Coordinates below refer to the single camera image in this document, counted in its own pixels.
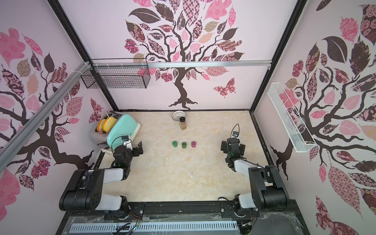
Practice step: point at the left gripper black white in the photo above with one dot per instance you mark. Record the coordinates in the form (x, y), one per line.
(137, 153)

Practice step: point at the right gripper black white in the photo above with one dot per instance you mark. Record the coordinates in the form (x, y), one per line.
(232, 147)

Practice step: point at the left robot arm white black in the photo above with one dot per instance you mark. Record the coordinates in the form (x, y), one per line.
(84, 190)

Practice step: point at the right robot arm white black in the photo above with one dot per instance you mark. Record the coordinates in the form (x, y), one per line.
(267, 188)

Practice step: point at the spice jar with black cap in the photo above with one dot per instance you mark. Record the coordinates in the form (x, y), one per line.
(183, 124)

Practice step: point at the mint green toaster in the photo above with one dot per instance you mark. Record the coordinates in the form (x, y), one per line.
(126, 125)

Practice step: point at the black white patterned bowl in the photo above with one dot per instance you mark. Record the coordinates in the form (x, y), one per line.
(177, 115)

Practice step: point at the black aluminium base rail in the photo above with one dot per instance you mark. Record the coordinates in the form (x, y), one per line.
(223, 208)

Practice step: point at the white wire wall shelf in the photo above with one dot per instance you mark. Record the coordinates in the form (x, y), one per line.
(294, 124)

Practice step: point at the black wire wall basket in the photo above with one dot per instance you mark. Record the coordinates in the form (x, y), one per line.
(130, 75)

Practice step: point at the white slotted cable duct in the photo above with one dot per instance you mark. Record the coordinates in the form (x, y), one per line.
(184, 226)

